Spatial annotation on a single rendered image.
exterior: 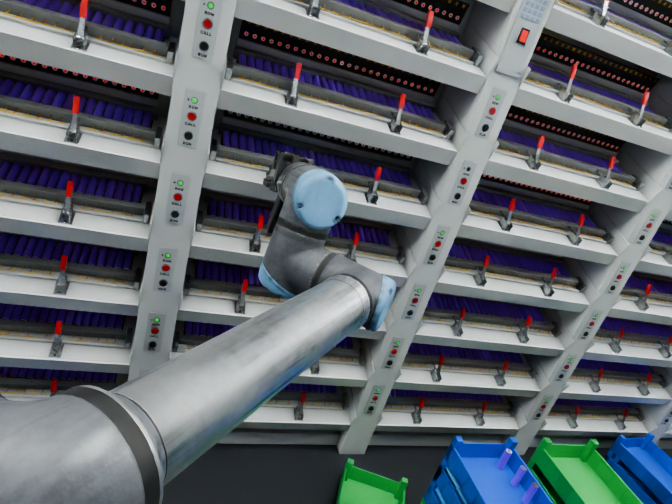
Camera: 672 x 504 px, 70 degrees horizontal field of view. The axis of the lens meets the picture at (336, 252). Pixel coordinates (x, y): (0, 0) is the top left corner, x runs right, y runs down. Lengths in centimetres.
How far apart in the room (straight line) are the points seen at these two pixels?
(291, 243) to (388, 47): 57
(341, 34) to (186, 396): 89
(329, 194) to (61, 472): 56
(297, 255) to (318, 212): 8
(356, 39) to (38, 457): 100
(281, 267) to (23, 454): 53
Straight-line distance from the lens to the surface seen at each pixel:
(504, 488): 148
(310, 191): 77
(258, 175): 119
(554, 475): 159
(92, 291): 134
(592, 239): 176
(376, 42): 117
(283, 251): 80
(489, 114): 132
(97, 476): 35
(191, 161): 115
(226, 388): 45
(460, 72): 126
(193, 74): 111
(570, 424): 226
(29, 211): 127
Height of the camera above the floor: 122
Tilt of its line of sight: 22 degrees down
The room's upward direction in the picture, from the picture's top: 18 degrees clockwise
